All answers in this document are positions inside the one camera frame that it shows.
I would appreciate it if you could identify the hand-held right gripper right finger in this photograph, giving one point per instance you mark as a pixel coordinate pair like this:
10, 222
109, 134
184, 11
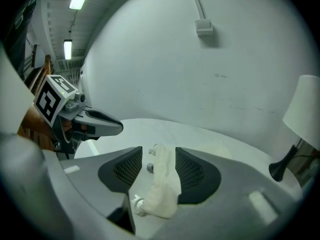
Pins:
225, 184

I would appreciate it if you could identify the white wall conduit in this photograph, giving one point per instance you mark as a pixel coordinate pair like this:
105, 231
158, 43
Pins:
197, 1

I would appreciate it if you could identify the white shade table lamp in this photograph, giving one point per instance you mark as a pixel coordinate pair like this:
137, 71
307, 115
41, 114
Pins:
302, 114

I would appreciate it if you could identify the person's black jacket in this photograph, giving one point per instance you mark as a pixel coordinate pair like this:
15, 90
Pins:
20, 34

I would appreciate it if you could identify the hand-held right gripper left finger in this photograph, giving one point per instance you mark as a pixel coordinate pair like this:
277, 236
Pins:
100, 176

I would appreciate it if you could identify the brown wooden staircase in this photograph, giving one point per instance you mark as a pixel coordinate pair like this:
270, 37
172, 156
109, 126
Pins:
48, 69

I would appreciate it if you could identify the white wall junction box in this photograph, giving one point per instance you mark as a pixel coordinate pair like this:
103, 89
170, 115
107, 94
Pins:
204, 27

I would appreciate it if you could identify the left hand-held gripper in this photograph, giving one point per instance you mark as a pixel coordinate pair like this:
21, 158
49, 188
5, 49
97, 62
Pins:
50, 101

